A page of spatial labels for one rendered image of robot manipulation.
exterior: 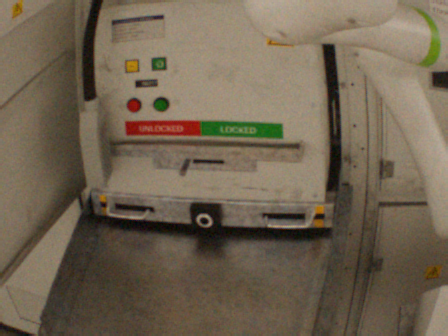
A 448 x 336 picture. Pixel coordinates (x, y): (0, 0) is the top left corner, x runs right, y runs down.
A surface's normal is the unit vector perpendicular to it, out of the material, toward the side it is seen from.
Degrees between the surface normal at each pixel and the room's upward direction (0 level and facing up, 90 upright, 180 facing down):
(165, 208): 90
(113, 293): 0
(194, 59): 90
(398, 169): 90
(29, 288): 90
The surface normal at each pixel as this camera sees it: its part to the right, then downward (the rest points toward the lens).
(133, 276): -0.07, -0.85
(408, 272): -0.18, 0.53
